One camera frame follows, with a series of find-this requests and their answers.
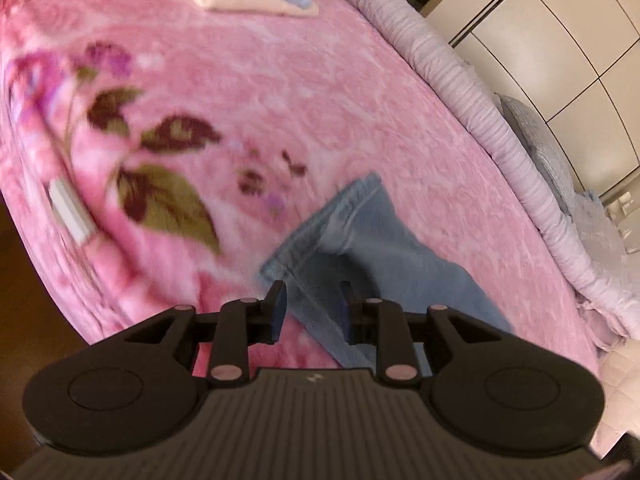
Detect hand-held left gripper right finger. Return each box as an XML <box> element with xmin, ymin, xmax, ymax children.
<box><xmin>339</xmin><ymin>280</ymin><xmax>502</xmax><ymax>389</ymax></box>

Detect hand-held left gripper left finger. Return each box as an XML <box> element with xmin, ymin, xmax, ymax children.
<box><xmin>124</xmin><ymin>280</ymin><xmax>289</xmax><ymax>389</ymax></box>

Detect blue denim jeans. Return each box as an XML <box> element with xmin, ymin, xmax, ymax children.
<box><xmin>259</xmin><ymin>172</ymin><xmax>516</xmax><ymax>370</ymax></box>

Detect pink floral fleece blanket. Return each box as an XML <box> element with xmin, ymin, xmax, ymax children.
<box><xmin>0</xmin><ymin>0</ymin><xmax>603</xmax><ymax>391</ymax></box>

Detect white blanket label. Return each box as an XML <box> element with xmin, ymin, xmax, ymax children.
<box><xmin>47</xmin><ymin>180</ymin><xmax>99</xmax><ymax>247</ymax></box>

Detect lilac striped quilt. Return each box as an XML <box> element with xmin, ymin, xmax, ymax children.
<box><xmin>322</xmin><ymin>0</ymin><xmax>640</xmax><ymax>342</ymax></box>

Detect grey checked pillow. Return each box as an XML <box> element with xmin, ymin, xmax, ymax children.
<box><xmin>494</xmin><ymin>92</ymin><xmax>582</xmax><ymax>212</ymax></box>

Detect cream wardrobe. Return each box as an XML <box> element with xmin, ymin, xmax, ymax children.
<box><xmin>425</xmin><ymin>0</ymin><xmax>640</xmax><ymax>202</ymax></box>

